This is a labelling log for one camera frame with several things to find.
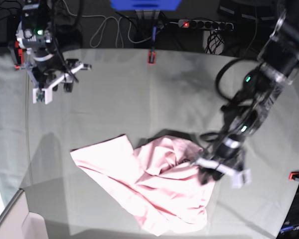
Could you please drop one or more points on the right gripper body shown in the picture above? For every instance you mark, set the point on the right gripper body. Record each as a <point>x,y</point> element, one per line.
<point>46,82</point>

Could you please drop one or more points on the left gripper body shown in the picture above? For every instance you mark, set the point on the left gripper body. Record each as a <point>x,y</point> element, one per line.
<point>214,168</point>

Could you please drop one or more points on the pink printed t-shirt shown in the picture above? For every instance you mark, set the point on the pink printed t-shirt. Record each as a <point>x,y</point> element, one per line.
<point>156,183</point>

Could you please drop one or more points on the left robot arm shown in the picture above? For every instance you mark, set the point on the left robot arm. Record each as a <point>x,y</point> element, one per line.
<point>246,111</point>

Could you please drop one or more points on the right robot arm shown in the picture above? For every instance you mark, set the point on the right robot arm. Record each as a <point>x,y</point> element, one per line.
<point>45,41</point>

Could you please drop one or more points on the red clamp left corner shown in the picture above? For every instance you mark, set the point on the red clamp left corner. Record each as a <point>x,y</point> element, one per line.
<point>16,53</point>

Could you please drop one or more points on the red clamp top centre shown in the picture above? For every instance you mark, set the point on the red clamp top centre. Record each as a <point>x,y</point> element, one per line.
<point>151,57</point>

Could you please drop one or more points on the white bin bottom left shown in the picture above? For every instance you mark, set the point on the white bin bottom left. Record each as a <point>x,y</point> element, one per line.
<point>18,222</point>

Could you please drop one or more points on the black power strip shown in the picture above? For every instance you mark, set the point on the black power strip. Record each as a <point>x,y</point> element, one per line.
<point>206,25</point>

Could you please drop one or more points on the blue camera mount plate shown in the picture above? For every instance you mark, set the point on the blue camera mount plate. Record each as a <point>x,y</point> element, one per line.
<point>123,5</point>

